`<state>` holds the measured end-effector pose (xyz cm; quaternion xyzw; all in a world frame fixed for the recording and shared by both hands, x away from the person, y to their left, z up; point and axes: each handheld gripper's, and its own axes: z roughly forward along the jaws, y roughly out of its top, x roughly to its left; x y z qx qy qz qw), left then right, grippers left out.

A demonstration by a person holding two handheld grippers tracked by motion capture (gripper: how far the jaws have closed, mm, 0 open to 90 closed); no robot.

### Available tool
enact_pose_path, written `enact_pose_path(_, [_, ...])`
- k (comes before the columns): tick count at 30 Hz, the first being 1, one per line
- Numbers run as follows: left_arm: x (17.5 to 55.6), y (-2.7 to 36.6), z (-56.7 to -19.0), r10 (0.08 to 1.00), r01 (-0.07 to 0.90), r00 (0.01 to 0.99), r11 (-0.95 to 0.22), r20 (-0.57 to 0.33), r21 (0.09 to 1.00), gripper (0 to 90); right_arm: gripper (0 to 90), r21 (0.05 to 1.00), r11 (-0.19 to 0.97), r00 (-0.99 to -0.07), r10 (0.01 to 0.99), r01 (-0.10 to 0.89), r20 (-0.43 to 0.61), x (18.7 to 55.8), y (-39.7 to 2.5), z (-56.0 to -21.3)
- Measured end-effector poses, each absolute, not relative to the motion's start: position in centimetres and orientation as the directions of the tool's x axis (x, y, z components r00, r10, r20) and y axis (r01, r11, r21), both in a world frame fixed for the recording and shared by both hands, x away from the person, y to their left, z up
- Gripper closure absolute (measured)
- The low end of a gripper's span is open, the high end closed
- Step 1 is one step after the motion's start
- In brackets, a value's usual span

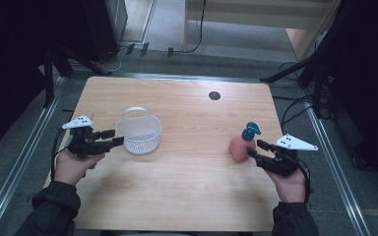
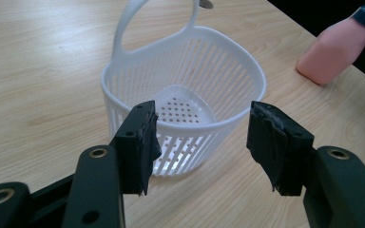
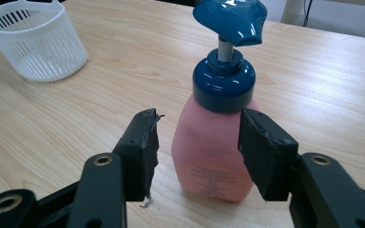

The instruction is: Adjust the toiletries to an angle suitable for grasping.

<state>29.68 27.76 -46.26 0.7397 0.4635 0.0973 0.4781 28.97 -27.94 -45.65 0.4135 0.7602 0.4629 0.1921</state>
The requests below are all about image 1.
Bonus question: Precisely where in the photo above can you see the person's left hand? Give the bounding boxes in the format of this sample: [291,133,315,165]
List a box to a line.
[52,149,106,187]

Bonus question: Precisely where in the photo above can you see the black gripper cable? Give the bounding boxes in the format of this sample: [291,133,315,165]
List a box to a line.
[49,129,69,182]
[294,156,312,205]

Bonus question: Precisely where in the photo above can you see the silver metal floor rail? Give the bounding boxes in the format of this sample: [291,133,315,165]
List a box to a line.
[299,88,373,236]
[0,77,67,236]

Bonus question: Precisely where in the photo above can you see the white floor cable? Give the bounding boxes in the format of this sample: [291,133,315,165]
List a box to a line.
[93,47,129,76]

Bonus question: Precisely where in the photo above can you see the light wooden furniture frame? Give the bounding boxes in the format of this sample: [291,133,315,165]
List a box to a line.
[182,0,343,62]

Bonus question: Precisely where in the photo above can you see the white plastic mesh basket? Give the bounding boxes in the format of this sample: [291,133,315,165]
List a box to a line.
[115,105,162,155]

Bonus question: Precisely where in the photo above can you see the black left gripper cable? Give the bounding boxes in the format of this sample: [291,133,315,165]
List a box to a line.
[49,129,69,182]

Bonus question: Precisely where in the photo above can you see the black floor cables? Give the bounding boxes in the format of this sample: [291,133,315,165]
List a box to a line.
[272,60,334,132]

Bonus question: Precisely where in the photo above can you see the person's right hand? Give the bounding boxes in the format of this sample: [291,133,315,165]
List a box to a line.
[265,166,308,205]

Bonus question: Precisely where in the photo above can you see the pink bottle with blue pump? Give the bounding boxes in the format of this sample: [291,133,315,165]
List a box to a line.
[227,121,263,163]

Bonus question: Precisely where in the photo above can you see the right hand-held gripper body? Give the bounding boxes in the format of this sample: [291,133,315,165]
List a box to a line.
[256,133,319,178]

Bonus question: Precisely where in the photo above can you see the dark cabinet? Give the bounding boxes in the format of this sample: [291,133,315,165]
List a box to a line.
[82,0,129,63]

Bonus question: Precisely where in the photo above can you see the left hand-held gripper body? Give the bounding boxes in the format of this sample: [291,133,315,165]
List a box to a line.
[61,114,113,160]

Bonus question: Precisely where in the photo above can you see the black hanging cable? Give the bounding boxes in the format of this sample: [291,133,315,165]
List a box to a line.
[176,0,208,55]

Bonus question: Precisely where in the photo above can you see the black metal stand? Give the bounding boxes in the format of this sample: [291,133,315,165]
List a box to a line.
[259,32,343,120]
[42,45,112,108]

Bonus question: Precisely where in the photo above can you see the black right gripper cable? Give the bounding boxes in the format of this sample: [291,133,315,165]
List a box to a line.
[294,156,312,205]

